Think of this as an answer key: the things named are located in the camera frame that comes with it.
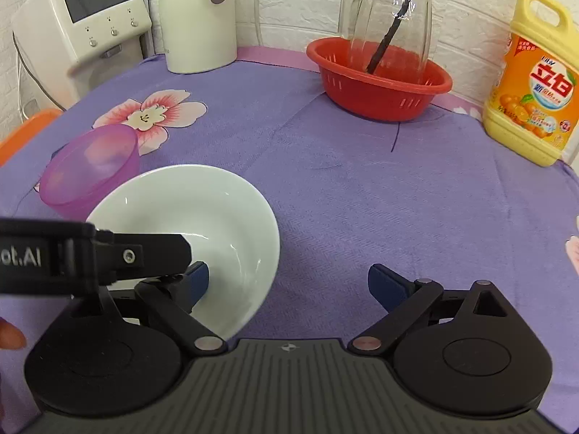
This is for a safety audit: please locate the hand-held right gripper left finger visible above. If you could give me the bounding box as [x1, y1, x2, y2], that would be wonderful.
[68, 261, 228, 357]

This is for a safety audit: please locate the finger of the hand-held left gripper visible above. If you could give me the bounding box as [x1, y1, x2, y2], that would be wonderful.
[113, 234, 193, 285]

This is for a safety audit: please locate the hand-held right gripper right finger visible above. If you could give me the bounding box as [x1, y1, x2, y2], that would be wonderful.
[348, 263, 517, 357]

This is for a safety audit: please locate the white deep plate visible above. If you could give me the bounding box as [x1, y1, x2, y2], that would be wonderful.
[86, 165, 281, 341]

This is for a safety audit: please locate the person's left hand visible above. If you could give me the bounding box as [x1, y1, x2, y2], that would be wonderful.
[0, 318, 26, 351]

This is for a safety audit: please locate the purple floral tablecloth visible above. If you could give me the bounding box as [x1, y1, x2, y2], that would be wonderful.
[0, 46, 579, 421]

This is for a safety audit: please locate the purple plastic bowl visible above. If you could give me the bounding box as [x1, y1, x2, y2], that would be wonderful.
[38, 124, 141, 220]

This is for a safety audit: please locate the orange plastic stool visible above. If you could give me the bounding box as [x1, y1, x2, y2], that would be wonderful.
[0, 108, 64, 168]

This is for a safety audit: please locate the red plastic strainer basket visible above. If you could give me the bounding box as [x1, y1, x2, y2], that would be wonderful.
[306, 37, 453, 123]

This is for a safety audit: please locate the white water dispenser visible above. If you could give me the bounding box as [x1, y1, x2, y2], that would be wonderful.
[11, 0, 152, 111]

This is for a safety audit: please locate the yellow detergent bottle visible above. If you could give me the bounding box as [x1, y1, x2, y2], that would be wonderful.
[482, 0, 579, 168]

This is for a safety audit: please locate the white thermos jug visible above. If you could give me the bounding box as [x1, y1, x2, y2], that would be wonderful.
[158, 0, 238, 74]

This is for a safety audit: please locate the black stirring stick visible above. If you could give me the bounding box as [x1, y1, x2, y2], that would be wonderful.
[365, 0, 430, 75]

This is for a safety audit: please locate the clear glass pitcher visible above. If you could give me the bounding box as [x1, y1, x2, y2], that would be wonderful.
[338, 0, 436, 84]

